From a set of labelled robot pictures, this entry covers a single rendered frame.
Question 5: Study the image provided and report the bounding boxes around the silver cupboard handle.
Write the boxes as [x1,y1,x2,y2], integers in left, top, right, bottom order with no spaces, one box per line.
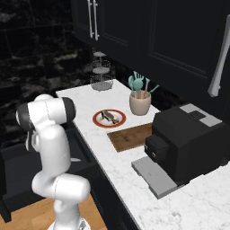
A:
[92,0,101,42]
[86,0,94,40]

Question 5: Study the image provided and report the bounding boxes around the tiered wire stand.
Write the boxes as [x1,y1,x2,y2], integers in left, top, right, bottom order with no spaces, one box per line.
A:
[90,49,114,92]

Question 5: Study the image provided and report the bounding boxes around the large silver door handle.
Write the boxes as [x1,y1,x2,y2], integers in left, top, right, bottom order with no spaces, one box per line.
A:
[207,13,230,99]

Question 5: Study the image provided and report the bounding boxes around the wide black cupboard door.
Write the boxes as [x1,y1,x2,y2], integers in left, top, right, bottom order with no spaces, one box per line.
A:
[93,0,151,79]

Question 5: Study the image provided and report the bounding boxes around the black lower cupboard run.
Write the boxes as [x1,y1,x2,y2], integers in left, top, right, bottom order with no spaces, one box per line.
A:
[71,123,142,230]

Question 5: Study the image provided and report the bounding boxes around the brown wooden cutting board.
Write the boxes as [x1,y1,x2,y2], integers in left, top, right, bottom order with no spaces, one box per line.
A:
[106,122,155,154]

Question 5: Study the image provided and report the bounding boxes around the teal slanted utensil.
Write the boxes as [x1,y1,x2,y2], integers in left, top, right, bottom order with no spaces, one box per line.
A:
[146,84,161,98]

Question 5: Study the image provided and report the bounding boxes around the narrow black cupboard door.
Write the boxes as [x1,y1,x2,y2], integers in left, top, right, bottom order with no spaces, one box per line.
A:
[69,0,95,47]

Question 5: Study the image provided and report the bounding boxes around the beige utensil pot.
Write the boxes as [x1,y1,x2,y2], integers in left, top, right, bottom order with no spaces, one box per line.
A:
[128,90,152,117]

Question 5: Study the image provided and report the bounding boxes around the brown grey meat piece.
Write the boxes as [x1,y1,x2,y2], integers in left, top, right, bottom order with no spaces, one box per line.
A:
[100,110,120,125]

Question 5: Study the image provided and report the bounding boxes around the red rimmed white plate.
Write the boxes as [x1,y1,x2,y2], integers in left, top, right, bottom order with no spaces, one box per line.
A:
[92,109,128,129]

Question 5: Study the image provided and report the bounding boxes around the teal spatula wooden handle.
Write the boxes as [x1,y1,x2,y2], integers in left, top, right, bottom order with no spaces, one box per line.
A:
[143,76,152,99]

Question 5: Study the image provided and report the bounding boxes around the teal spoon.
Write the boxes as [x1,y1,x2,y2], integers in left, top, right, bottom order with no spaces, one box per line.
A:
[132,78,145,99]

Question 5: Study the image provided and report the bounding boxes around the black coffee machine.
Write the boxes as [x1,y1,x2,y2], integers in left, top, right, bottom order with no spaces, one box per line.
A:
[130,102,230,200]

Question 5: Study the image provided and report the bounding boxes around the open black drawer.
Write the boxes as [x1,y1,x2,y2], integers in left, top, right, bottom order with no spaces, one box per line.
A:
[0,125,97,224]

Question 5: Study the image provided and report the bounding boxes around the tall black cupboard door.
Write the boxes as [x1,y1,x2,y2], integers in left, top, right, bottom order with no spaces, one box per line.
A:
[144,0,230,120]

